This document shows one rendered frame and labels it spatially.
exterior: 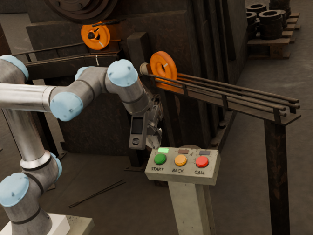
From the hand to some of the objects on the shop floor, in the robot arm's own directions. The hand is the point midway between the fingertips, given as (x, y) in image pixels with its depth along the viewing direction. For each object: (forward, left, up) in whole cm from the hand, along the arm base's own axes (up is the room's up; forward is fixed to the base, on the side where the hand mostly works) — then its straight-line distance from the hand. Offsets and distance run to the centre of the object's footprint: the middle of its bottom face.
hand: (154, 148), depth 138 cm
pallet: (+268, +59, -70) cm, 283 cm away
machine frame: (+114, +69, -67) cm, 149 cm away
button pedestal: (+2, -6, -66) cm, 67 cm away
